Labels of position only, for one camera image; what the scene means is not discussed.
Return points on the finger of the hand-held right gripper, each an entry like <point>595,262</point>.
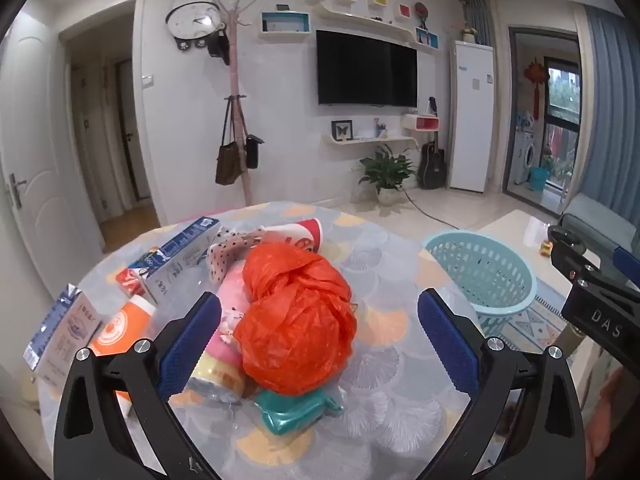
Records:
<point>629,262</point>
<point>567,255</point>

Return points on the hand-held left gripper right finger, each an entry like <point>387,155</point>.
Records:
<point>447,345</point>

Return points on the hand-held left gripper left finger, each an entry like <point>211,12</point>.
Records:
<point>192,340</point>

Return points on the pink plastic-wrapped packet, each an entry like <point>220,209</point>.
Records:
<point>230,295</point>

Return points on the teal plastic basket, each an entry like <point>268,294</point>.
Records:
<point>500,305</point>

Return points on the white bag with black hearts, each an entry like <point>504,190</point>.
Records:
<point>222,260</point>

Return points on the orange plastic bag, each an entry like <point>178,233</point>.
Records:
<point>295,330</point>

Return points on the person's right hand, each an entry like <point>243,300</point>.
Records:
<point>617,410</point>

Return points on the small colourful toy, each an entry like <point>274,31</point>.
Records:
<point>545,249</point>

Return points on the clear packet with yellow label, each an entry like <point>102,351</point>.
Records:
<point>215,377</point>

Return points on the grey-blue sofa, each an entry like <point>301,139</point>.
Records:
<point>595,215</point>

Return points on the white coffee table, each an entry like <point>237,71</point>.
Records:
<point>520,230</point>

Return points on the patterned rug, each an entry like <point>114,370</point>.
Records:
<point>545,317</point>

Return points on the orange white carton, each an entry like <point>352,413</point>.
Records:
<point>122,327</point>

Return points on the blue and white milk carton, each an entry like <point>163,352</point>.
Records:
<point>180,265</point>

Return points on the blue bucket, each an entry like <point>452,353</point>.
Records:
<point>539,180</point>

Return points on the red and blue box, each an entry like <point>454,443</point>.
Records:
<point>131,280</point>

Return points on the washing machine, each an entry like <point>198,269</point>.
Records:
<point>527,155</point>

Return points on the teal plastic wrapper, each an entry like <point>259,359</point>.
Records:
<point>285,412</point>

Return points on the blue and brown carton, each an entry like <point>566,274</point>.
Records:
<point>65,335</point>

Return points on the blue curtain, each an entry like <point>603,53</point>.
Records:
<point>610,110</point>
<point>477,17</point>

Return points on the red and white paper cup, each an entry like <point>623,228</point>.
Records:
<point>305,235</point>

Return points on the black guitar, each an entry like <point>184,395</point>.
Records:
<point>432,170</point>

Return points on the tall white appliance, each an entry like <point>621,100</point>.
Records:
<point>470,110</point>

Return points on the brown handbag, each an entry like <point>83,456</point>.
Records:
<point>229,162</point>

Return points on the potted green plant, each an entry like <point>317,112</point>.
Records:
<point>387,170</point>

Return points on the red knot ornament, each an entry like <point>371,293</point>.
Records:
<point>536,72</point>

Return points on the red and white box shelf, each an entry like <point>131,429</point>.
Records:
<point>425,124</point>

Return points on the black handbag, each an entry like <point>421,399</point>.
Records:
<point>252,152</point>

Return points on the small pen holder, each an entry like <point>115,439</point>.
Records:
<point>381,131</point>

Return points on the white door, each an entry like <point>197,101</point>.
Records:
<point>45,160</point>

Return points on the framed butterfly picture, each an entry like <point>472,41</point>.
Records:
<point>342,130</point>

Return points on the small blue box shelf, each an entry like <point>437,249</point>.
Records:
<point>427,38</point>

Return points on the pink coat rack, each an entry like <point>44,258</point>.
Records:
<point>235,85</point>

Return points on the table tennis paddle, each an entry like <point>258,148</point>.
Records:
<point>421,10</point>

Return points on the black pouch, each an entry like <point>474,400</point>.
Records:
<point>218,47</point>

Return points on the wide blue box shelf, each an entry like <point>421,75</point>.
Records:
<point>282,24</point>

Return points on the low white wall shelf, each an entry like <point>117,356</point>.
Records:
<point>370,140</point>

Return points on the light switch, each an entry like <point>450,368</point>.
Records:
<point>148,80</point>

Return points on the wall-mounted television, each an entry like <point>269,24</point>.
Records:
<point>367,67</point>

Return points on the red box wall shelf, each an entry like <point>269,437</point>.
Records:
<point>404,10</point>

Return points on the long white wall shelf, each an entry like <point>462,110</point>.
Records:
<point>370,22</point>

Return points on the panda wall clock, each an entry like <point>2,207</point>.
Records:
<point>192,20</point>

